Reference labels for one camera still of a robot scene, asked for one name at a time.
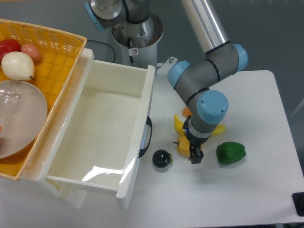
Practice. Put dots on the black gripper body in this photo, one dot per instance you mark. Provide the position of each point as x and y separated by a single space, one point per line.
192 134

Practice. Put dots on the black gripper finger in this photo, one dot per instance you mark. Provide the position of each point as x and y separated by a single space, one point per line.
196 154

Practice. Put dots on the yellow bell pepper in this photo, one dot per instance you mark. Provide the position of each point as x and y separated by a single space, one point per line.
182 145

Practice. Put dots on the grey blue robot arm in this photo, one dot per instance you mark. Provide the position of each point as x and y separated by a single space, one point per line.
191 82

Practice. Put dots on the green bell pepper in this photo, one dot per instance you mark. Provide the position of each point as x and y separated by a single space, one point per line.
230 152

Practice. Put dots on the yellow banana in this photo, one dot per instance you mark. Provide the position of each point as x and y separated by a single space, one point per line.
178 124

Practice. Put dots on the orange papaya slice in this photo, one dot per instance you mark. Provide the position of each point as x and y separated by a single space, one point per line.
186 112

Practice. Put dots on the dark purple mangosteen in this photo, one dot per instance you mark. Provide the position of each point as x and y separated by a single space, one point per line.
162 159

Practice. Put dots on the white open drawer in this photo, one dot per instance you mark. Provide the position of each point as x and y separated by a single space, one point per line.
100 148

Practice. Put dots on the black object at edge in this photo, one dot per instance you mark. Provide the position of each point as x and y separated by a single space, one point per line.
298 199

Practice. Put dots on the yellow woven basket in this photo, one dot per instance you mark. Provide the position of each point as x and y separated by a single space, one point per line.
61 52

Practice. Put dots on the white drawer cabinet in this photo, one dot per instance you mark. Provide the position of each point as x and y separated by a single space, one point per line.
34 182

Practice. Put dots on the pink peach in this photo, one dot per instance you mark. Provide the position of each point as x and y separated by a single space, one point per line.
32 51

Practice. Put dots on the clear plastic wrap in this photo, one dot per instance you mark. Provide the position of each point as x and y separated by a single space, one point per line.
9 95

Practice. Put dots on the white pear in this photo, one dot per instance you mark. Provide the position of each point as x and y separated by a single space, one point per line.
18 66

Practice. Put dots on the red apple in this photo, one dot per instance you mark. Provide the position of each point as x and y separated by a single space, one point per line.
7 46

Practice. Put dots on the black drawer handle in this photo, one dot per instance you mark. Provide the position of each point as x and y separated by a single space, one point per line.
146 137

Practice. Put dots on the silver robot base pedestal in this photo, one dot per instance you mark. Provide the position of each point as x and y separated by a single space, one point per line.
139 44

